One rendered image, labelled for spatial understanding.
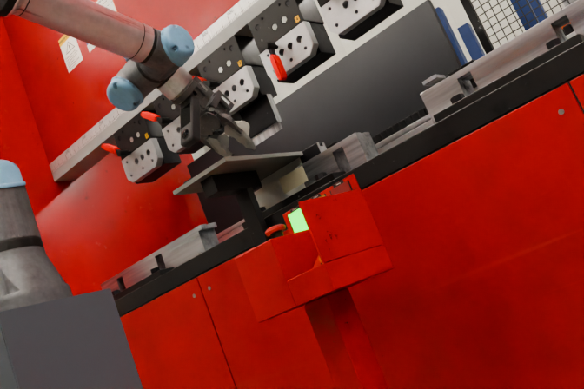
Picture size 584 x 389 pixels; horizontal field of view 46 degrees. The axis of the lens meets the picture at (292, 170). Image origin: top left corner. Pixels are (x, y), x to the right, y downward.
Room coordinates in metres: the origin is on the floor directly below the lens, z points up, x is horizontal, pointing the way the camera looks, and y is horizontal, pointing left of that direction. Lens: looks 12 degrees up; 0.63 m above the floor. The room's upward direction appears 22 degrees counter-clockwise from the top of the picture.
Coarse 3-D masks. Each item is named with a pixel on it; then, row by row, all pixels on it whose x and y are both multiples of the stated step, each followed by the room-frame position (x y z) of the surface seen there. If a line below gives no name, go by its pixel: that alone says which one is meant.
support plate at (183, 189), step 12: (228, 156) 1.36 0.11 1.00; (240, 156) 1.39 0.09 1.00; (252, 156) 1.42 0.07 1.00; (264, 156) 1.45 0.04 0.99; (276, 156) 1.48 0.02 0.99; (288, 156) 1.52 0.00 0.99; (300, 156) 1.56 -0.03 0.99; (216, 168) 1.38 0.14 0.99; (228, 168) 1.41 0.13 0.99; (240, 168) 1.45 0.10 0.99; (252, 168) 1.50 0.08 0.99; (264, 168) 1.54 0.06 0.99; (276, 168) 1.59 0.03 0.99; (192, 180) 1.41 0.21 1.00; (180, 192) 1.45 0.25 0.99; (192, 192) 1.49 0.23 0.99
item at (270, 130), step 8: (264, 96) 1.59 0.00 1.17; (256, 104) 1.61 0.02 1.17; (264, 104) 1.60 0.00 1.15; (272, 104) 1.59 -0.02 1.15; (240, 112) 1.65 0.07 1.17; (248, 112) 1.63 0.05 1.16; (256, 112) 1.62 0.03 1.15; (264, 112) 1.60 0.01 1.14; (272, 112) 1.59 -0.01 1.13; (248, 120) 1.64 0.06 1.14; (256, 120) 1.62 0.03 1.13; (264, 120) 1.61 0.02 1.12; (272, 120) 1.60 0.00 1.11; (280, 120) 1.60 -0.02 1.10; (256, 128) 1.63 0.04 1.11; (264, 128) 1.61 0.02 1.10; (272, 128) 1.61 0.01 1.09; (280, 128) 1.60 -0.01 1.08; (256, 136) 1.65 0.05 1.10; (264, 136) 1.63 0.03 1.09; (256, 144) 1.65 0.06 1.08
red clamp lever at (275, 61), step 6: (264, 48) 1.47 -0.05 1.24; (270, 48) 1.47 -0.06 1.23; (276, 48) 1.49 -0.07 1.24; (270, 54) 1.47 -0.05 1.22; (270, 60) 1.47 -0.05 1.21; (276, 60) 1.47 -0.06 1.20; (276, 66) 1.47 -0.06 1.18; (282, 66) 1.48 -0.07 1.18; (276, 72) 1.47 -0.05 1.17; (282, 72) 1.47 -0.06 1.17; (282, 78) 1.47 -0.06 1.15
